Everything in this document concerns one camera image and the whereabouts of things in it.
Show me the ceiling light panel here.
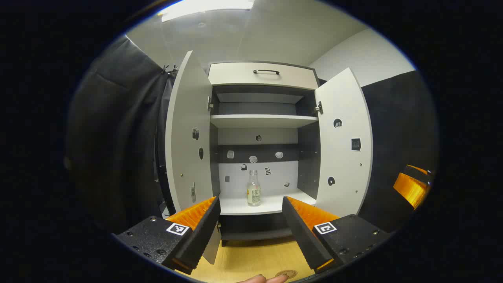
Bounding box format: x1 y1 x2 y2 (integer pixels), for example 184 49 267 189
159 0 255 22

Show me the white grey cabinet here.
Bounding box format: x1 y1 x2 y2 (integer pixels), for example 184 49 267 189
207 61 321 247

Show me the white cabinet door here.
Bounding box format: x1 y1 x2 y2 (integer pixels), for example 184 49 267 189
314 68 373 219
165 50 222 265

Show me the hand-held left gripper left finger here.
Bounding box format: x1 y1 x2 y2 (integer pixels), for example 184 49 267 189
112 196 222 276

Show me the white drawer with black handle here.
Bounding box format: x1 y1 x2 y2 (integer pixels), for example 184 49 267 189
207 62 319 91

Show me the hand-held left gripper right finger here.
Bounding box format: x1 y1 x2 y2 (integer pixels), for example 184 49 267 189
281 196 391 276

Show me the clear glass bottle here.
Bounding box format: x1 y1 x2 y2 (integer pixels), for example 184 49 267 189
247 169 261 206

